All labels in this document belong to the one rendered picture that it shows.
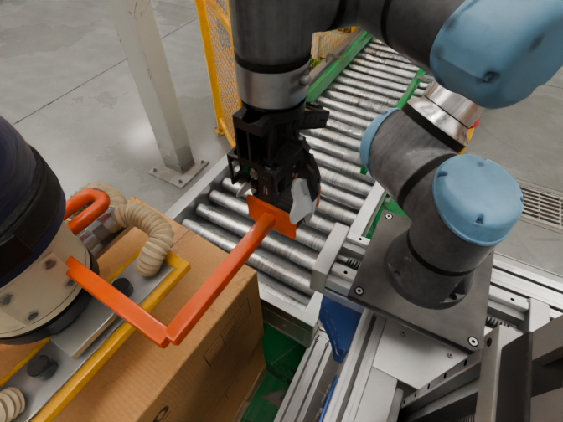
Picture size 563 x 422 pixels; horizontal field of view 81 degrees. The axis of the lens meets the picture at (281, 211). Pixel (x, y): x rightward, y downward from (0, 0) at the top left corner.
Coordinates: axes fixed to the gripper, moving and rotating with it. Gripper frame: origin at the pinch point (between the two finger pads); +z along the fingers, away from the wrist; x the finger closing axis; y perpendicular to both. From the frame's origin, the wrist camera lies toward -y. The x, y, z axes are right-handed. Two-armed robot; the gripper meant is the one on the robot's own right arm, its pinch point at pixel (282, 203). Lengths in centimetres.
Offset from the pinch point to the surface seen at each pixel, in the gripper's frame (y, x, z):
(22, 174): 22.4, -18.4, -15.3
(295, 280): -19, -6, 64
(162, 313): 19.8, -16.0, 23.9
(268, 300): -6, -9, 57
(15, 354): 40, -33, 24
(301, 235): -37, -14, 64
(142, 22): -76, -124, 22
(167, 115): -75, -124, 71
